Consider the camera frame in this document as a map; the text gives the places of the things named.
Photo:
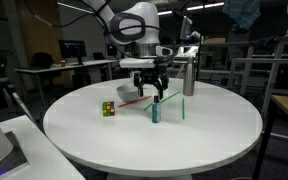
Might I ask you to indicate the black camera tripod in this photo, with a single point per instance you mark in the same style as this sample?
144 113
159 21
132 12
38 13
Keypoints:
18 101

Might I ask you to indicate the white side table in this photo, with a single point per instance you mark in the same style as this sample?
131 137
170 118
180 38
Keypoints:
44 160

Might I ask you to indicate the red paper cup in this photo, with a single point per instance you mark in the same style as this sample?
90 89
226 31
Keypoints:
63 63

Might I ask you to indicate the black office chair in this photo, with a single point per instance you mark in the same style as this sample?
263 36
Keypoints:
42 60

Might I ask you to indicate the black vertical pole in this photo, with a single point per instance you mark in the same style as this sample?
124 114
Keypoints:
199 63

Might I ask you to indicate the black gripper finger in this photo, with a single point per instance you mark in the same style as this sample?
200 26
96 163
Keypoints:
139 87
160 88

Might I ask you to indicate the long white office desk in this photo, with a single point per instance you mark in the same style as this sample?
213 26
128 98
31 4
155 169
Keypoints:
84 63

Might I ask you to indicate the orange straw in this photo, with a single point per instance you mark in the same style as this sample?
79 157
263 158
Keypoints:
134 101

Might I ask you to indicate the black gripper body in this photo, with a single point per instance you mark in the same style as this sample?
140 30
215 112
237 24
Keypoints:
150 73

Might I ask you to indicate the silver metal flask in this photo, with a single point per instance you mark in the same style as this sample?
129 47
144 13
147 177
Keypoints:
189 78

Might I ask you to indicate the grey metal frame desk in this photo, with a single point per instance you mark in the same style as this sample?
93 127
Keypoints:
250 60

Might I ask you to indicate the multicolour puzzle cube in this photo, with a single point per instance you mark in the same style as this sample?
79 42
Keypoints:
108 109

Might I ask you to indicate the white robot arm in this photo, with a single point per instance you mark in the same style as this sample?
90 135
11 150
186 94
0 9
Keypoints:
134 23

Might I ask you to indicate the blue hanging cloth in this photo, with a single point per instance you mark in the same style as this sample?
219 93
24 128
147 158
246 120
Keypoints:
242 13

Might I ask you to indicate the black computer monitor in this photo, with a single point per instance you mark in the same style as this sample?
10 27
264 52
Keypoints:
71 49

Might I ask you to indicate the teal bottle with dark cap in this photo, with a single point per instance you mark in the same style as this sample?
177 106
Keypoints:
156 113

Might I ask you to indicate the grey white background machine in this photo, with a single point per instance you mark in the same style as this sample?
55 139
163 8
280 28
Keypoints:
186 28

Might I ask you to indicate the ceiling strip light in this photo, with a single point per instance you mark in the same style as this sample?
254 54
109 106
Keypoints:
165 12
205 6

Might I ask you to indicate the grey base plate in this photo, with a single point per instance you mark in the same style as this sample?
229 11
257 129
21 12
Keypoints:
15 156

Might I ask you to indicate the white bowl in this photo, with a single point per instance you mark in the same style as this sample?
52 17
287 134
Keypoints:
127 95

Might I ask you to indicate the small dark monitor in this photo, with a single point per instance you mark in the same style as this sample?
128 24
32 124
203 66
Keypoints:
111 50

